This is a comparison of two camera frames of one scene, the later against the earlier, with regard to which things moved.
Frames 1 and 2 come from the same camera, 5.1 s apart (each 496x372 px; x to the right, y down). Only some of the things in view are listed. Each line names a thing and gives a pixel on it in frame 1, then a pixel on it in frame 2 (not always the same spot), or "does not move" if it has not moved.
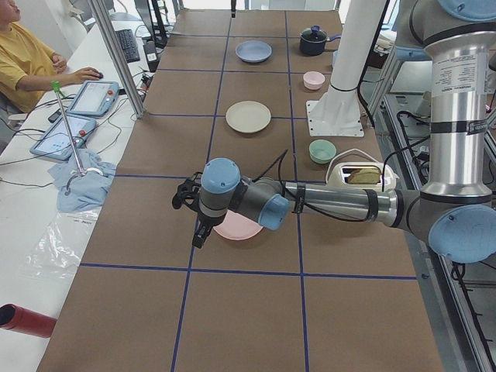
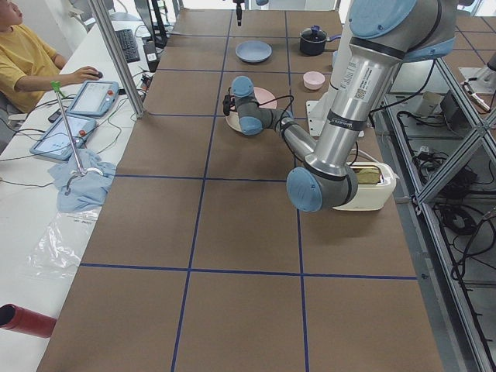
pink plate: (236, 226) -> (263, 96)
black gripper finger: (233, 6) -> (239, 14)
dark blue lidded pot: (312, 41) does not move
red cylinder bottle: (15, 318) does not move
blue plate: (253, 51) does not move
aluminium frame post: (105, 24) does not move
